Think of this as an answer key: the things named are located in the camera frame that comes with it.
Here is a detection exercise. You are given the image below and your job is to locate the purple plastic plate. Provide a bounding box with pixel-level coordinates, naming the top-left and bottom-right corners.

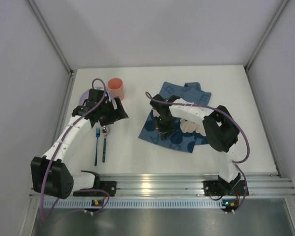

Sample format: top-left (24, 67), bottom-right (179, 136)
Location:
top-left (79, 89), bottom-right (89, 105)

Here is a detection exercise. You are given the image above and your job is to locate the blue cartoon mouse placemat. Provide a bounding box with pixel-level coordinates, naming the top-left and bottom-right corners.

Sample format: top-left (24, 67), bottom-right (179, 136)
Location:
top-left (139, 82), bottom-right (211, 153)

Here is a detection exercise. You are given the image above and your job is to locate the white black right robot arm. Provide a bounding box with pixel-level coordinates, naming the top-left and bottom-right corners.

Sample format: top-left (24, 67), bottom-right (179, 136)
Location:
top-left (146, 92), bottom-right (250, 197)

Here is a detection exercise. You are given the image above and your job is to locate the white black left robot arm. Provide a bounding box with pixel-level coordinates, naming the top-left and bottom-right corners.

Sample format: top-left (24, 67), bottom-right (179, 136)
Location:
top-left (30, 88), bottom-right (128, 199)

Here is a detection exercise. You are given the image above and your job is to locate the blue metal fork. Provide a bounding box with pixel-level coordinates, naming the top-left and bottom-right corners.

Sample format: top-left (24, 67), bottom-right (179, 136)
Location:
top-left (94, 127), bottom-right (100, 166)

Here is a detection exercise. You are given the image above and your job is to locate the salmon plastic cup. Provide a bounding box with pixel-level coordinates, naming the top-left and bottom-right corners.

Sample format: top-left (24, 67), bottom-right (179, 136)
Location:
top-left (107, 78), bottom-right (124, 100)

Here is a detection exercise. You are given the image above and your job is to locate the green handled steel spoon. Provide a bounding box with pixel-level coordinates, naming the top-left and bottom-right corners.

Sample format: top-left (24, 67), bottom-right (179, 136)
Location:
top-left (102, 125), bottom-right (110, 163)

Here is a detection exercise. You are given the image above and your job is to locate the aluminium mounting rail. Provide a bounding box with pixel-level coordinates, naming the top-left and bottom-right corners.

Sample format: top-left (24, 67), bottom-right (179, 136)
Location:
top-left (29, 173), bottom-right (295, 197)

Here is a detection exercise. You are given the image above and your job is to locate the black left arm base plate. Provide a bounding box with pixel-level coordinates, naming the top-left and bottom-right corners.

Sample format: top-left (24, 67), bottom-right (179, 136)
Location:
top-left (73, 181), bottom-right (117, 197)

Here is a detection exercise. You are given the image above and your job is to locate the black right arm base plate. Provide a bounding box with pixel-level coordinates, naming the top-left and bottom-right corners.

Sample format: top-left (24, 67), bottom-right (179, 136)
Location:
top-left (203, 180), bottom-right (249, 198)

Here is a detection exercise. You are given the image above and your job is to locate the perforated grey cable duct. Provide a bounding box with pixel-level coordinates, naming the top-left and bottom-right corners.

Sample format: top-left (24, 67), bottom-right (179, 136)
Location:
top-left (43, 198), bottom-right (238, 209)

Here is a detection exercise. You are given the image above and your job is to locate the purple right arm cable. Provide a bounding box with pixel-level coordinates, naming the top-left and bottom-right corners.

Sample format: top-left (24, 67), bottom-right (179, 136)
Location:
top-left (145, 91), bottom-right (251, 214)

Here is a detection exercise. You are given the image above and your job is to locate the left aluminium frame post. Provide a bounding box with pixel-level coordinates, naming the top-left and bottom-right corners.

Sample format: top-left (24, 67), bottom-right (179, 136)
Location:
top-left (25, 0), bottom-right (73, 76)

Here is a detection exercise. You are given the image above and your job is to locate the aluminium frame post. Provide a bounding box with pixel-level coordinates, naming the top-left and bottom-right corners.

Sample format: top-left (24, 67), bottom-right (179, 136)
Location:
top-left (244, 0), bottom-right (292, 71)
top-left (25, 0), bottom-right (73, 76)

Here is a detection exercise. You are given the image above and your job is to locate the right aluminium frame post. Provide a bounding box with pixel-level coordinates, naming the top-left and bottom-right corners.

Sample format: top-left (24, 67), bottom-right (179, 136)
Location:
top-left (244, 0), bottom-right (292, 71)

